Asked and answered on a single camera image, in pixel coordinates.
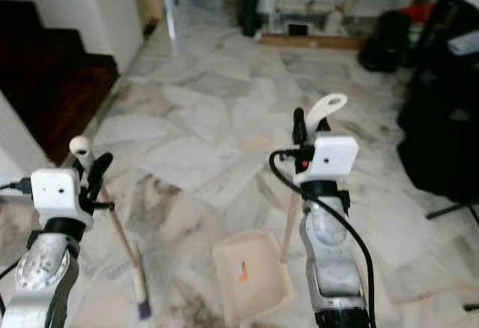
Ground wooden handled broom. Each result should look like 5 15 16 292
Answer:
69 136 152 319

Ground cream long handled dustpan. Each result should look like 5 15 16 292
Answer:
212 93 348 326

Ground dark wooden stairs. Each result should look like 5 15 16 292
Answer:
0 0 121 167

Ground long wooden plank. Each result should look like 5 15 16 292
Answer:
258 34 364 51

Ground white framed black pedal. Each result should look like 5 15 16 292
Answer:
285 22 308 37

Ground black long tube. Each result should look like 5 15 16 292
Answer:
239 0 263 37

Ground black table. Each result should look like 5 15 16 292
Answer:
395 0 479 221

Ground white paper sheet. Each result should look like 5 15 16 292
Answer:
447 31 479 56

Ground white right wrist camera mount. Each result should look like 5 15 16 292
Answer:
299 136 359 187

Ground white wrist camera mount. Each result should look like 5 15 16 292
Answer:
299 136 359 187
30 168 89 230

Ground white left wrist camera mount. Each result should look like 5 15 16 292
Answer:
30 168 89 230

